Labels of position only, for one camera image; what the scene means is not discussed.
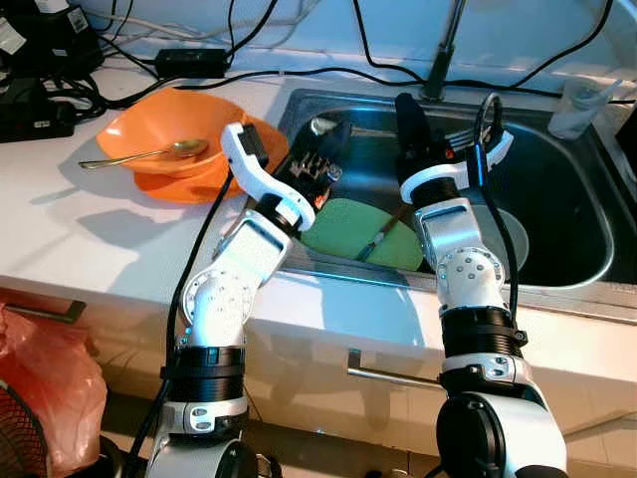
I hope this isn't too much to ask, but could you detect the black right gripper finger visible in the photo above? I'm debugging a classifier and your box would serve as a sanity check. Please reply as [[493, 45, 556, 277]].
[[394, 93, 431, 150]]

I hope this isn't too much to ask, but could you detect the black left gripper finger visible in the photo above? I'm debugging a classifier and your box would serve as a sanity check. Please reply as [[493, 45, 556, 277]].
[[314, 118, 355, 160]]

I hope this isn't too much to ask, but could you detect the steel fork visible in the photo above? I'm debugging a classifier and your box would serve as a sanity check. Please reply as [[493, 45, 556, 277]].
[[438, 119, 504, 155]]

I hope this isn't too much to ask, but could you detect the orange plastic plate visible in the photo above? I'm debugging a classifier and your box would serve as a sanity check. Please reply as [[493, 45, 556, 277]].
[[129, 115, 292, 205]]

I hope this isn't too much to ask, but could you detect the stainless steel kitchen sink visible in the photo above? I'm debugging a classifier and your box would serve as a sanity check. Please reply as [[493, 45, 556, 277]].
[[261, 88, 637, 325]]

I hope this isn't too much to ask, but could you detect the white kitchen cabinet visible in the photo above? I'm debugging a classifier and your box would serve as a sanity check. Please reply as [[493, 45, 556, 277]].
[[0, 289, 637, 469]]

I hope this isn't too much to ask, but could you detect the green plate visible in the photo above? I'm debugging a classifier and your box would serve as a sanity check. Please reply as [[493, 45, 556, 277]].
[[299, 197, 427, 272]]

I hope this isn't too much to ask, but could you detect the steel sink faucet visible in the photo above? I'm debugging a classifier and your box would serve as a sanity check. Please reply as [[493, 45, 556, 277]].
[[423, 0, 469, 101]]

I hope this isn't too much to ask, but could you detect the white bowl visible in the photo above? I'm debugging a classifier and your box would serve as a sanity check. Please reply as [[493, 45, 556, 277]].
[[493, 207, 531, 275]]

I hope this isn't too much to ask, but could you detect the clear drinking glass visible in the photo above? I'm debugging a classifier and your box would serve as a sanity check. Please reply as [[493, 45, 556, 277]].
[[547, 78, 610, 140]]

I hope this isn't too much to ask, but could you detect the black power adapter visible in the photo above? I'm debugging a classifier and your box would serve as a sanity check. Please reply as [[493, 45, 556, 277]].
[[154, 47, 232, 80]]

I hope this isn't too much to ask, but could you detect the black power strip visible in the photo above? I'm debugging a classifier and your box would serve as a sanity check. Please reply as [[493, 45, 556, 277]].
[[0, 78, 81, 142]]

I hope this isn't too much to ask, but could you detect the red plastic bag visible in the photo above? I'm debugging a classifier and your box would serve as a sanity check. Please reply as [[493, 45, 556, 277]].
[[0, 304, 108, 477]]

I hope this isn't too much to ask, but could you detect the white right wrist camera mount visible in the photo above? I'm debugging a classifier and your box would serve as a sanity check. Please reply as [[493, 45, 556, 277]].
[[398, 127, 517, 207]]

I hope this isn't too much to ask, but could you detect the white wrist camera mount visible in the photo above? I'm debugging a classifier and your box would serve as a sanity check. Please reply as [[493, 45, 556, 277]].
[[219, 121, 318, 228], [398, 127, 517, 207]]

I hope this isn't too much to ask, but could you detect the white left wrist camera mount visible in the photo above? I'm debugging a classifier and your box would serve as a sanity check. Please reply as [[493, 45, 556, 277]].
[[219, 121, 318, 228]]

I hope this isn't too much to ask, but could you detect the black power cable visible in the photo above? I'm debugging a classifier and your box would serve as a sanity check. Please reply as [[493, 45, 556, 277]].
[[351, 0, 429, 89], [513, 0, 613, 93], [227, 65, 429, 93]]

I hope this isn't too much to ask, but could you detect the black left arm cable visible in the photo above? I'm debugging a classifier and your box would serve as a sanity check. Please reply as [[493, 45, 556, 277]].
[[124, 169, 240, 478]]

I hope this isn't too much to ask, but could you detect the steel cabinet handle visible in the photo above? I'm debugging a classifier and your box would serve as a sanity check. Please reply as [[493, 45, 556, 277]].
[[0, 299, 88, 325], [345, 349, 444, 389]]

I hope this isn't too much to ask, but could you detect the black wire fan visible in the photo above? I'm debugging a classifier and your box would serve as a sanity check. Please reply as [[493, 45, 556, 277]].
[[0, 383, 51, 478]]

